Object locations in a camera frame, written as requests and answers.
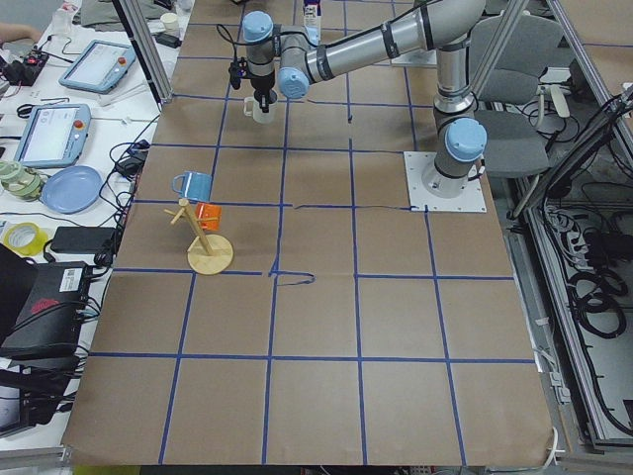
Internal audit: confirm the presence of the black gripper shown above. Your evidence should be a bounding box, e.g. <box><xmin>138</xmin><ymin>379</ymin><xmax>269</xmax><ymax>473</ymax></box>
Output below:
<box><xmin>248</xmin><ymin>63</ymin><xmax>277</xmax><ymax>112</ymax></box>

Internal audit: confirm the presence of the grey ceramic mug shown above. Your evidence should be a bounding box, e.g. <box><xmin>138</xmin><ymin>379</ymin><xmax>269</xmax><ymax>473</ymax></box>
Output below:
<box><xmin>243</xmin><ymin>96</ymin><xmax>278</xmax><ymax>124</ymax></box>

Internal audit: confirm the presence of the whole milk carton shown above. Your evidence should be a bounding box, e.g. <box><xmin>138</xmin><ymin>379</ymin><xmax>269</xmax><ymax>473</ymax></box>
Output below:
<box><xmin>303</xmin><ymin>0</ymin><xmax>321</xmax><ymax>45</ymax></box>

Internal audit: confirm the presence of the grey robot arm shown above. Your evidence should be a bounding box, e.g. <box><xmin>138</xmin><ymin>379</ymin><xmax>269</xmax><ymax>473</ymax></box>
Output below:
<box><xmin>228</xmin><ymin>1</ymin><xmax>487</xmax><ymax>180</ymax></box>

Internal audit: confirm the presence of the paper cup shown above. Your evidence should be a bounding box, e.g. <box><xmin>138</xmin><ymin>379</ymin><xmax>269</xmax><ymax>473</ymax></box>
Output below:
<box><xmin>160</xmin><ymin>12</ymin><xmax>180</xmax><ymax>37</ymax></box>

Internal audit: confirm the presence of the blue mug on tree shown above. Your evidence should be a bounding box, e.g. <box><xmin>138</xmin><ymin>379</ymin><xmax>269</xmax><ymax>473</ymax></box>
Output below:
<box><xmin>171</xmin><ymin>171</ymin><xmax>213</xmax><ymax>202</ymax></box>

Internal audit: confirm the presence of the orange mug on tree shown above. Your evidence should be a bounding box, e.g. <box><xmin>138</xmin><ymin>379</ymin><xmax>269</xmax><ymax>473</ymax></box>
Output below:
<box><xmin>195</xmin><ymin>202</ymin><xmax>222</xmax><ymax>232</ymax></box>

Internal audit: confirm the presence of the wooden mug tree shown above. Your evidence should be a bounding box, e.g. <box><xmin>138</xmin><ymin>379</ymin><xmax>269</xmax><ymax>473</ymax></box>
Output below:
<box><xmin>164</xmin><ymin>198</ymin><xmax>233</xmax><ymax>275</ymax></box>

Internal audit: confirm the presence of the far blue teach pendant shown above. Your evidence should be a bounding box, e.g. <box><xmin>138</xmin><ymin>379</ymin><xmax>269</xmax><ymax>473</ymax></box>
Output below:
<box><xmin>58</xmin><ymin>40</ymin><xmax>136</xmax><ymax>94</ymax></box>

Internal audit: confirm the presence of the blue teach pendant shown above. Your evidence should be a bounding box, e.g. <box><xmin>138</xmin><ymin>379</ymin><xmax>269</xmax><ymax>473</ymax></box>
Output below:
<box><xmin>14</xmin><ymin>104</ymin><xmax>92</xmax><ymax>169</ymax></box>
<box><xmin>58</xmin><ymin>40</ymin><xmax>136</xmax><ymax>94</ymax></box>

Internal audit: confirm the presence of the near blue teach pendant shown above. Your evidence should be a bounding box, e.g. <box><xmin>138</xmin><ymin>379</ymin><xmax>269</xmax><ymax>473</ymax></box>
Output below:
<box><xmin>14</xmin><ymin>104</ymin><xmax>92</xmax><ymax>169</ymax></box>

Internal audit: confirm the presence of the blue plate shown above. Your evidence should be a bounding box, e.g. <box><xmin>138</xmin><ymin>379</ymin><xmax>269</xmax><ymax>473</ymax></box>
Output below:
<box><xmin>41</xmin><ymin>165</ymin><xmax>103</xmax><ymax>214</ymax></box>

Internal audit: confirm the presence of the black power adapter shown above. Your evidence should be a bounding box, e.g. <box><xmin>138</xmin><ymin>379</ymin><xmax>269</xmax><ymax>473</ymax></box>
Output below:
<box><xmin>50</xmin><ymin>227</ymin><xmax>115</xmax><ymax>254</ymax></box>

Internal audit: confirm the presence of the grey office chair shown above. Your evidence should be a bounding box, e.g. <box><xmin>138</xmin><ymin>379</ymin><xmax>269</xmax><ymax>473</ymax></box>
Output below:
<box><xmin>475</xmin><ymin>14</ymin><xmax>563</xmax><ymax>178</ymax></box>

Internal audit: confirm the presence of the green tape rolls stack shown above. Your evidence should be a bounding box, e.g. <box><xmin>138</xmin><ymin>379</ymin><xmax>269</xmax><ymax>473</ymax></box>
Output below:
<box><xmin>1</xmin><ymin>160</ymin><xmax>45</xmax><ymax>201</ymax></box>

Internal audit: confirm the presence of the yellow tape roll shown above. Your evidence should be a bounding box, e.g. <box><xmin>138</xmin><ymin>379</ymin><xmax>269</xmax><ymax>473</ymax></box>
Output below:
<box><xmin>3</xmin><ymin>223</ymin><xmax>48</xmax><ymax>256</ymax></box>

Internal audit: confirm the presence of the black computer box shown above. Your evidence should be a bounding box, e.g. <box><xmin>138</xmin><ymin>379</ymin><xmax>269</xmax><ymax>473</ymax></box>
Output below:
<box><xmin>1</xmin><ymin>245</ymin><xmax>91</xmax><ymax>360</ymax></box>

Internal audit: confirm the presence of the aluminium frame post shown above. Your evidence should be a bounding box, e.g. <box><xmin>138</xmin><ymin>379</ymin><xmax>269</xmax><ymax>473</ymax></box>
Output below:
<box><xmin>112</xmin><ymin>0</ymin><xmax>173</xmax><ymax>105</ymax></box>

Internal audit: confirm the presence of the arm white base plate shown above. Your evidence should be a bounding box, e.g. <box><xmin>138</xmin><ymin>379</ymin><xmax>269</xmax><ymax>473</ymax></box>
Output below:
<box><xmin>404</xmin><ymin>151</ymin><xmax>487</xmax><ymax>213</ymax></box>
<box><xmin>390</xmin><ymin>49</ymin><xmax>437</xmax><ymax>68</ymax></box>

